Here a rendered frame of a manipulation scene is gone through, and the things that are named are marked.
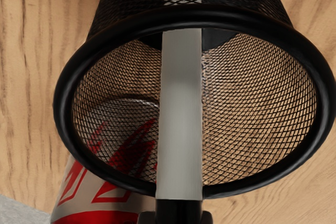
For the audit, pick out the white pen with black end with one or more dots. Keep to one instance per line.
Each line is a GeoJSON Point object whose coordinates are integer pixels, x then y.
{"type": "Point", "coordinates": [179, 108]}

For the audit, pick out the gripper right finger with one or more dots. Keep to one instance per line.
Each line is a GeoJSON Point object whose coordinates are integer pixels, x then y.
{"type": "Point", "coordinates": [207, 218]}

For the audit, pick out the black mesh pen holder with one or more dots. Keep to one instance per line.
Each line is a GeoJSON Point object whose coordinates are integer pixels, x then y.
{"type": "Point", "coordinates": [252, 108]}

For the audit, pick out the silver and red can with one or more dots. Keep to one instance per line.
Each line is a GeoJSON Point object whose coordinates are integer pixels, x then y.
{"type": "Point", "coordinates": [78, 197]}

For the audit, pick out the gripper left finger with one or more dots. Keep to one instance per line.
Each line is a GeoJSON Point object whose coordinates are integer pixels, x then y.
{"type": "Point", "coordinates": [147, 218]}

